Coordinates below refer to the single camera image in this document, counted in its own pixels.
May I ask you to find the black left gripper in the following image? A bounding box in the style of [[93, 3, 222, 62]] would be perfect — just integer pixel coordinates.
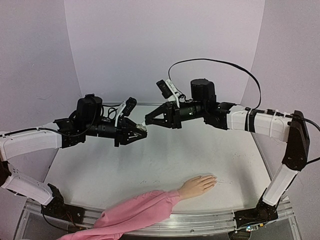
[[85, 116, 149, 147]]

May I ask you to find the aluminium front base frame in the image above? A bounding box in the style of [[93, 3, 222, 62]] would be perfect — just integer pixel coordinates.
[[14, 198, 302, 240]]

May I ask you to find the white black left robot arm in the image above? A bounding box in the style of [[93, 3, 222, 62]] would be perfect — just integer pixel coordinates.
[[0, 94, 147, 219]]

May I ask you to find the clear nail polish bottle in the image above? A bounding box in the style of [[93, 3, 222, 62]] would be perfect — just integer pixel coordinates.
[[135, 124, 147, 132]]

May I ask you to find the mannequin hand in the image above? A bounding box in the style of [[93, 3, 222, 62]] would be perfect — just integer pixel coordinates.
[[177, 175, 217, 200]]

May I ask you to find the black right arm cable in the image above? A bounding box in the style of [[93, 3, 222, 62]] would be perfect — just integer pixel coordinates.
[[168, 58, 262, 111]]

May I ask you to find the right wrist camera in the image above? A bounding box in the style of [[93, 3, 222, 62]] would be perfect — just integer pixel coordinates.
[[156, 79, 185, 109]]

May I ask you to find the pink sleeved forearm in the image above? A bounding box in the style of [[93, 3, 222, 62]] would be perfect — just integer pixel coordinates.
[[60, 190, 181, 240]]

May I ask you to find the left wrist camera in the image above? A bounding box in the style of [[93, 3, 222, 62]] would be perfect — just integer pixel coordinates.
[[114, 97, 137, 127]]

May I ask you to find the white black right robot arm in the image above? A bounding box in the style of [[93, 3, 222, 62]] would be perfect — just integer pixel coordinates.
[[144, 78, 310, 228]]

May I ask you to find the aluminium back table rail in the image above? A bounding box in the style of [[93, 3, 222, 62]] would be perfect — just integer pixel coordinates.
[[83, 101, 241, 108]]

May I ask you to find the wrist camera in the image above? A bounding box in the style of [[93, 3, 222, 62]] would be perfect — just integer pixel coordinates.
[[114, 97, 137, 127], [156, 79, 185, 109]]

